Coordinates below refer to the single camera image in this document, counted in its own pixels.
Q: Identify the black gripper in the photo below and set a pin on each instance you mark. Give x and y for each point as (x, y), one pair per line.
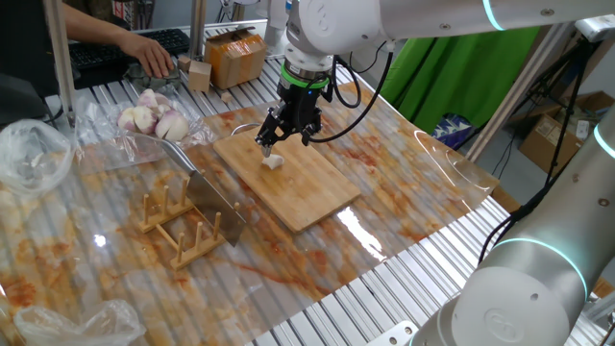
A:
(300, 103)

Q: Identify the steel cleaver knife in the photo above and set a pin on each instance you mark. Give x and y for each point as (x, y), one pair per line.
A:
(211, 197)

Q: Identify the bare person forearm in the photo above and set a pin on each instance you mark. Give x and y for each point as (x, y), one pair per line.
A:
(91, 26)

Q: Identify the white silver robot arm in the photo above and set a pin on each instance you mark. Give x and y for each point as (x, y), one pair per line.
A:
(432, 19)

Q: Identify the clear plastic bag with onions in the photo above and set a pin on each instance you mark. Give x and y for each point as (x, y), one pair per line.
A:
(110, 144)

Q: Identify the bare person hand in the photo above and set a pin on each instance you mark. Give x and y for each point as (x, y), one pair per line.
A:
(149, 55)

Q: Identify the bamboo cutting board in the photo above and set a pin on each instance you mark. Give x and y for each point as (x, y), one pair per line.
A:
(298, 187)

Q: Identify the tiny wooden block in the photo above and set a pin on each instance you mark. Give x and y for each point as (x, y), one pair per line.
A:
(226, 97)

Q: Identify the taped cardboard box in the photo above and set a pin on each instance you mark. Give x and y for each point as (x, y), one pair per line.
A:
(235, 60)

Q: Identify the marble pattern plastic mat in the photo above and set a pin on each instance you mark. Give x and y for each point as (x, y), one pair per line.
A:
(384, 158)

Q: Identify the peeled purple white onion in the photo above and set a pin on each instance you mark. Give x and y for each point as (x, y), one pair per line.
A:
(163, 105)
(138, 119)
(172, 126)
(147, 98)

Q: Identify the small wooden block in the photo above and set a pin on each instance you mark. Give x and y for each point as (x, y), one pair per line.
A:
(184, 63)

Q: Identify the grey cloth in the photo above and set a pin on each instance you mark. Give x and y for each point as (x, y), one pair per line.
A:
(165, 85)

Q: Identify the wooden peg rack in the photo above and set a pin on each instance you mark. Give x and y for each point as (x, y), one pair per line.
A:
(197, 251)

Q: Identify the black computer keyboard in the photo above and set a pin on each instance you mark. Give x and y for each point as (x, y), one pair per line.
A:
(168, 41)

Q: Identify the blue white patterned bag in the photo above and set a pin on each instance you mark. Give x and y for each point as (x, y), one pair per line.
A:
(451, 132)

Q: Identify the green cloth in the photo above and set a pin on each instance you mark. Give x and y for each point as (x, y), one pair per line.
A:
(456, 81)

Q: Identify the open cardboard box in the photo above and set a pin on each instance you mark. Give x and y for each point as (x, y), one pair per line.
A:
(548, 144)

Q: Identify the crumpled clear plastic bag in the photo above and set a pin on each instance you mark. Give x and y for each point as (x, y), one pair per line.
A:
(29, 158)

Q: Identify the plastic bag with meat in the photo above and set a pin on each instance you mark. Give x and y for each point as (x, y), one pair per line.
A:
(96, 327)

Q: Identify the black tripod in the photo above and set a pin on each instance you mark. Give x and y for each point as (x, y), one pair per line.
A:
(568, 108)

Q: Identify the person torso black shirt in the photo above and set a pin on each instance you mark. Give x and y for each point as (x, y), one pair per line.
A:
(21, 48)

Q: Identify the aluminium frame post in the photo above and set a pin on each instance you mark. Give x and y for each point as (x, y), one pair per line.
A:
(60, 57)
(198, 29)
(519, 91)

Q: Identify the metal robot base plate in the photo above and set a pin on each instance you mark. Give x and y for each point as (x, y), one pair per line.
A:
(394, 336)

